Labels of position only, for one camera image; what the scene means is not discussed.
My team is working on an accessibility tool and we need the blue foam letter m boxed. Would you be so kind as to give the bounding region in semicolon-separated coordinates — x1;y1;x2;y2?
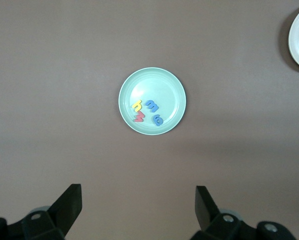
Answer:
144;99;161;114

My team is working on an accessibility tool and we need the brown table cover mat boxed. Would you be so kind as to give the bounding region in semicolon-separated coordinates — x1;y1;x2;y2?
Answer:
0;0;299;240

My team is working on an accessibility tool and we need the pink foam letter w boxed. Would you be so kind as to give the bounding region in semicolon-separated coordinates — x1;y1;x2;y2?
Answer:
133;110;147;124

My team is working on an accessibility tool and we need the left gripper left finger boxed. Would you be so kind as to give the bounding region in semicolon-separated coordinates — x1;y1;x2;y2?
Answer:
0;183;84;240

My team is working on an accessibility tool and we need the yellow foam letter h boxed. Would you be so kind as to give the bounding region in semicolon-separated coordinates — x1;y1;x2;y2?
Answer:
131;99;144;113

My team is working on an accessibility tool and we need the green plate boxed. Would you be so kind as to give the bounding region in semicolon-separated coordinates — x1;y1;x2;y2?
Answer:
117;66;188;136

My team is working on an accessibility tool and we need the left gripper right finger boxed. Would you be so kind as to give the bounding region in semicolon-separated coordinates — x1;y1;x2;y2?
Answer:
189;185;297;240

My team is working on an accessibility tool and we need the blue foam letter a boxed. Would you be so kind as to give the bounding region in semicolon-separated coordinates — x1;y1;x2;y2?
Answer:
152;114;165;127

